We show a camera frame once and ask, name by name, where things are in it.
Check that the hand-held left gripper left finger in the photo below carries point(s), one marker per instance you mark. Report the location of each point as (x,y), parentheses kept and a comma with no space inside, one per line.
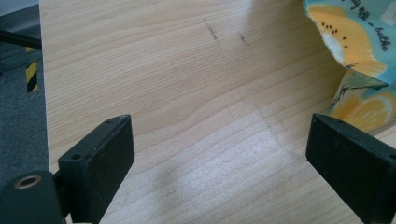
(96,165)

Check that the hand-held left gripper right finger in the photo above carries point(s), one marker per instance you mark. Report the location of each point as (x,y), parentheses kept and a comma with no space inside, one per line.
(351,158)

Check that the yellow black striped tape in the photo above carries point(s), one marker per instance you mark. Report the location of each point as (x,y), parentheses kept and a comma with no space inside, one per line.
(31,76)

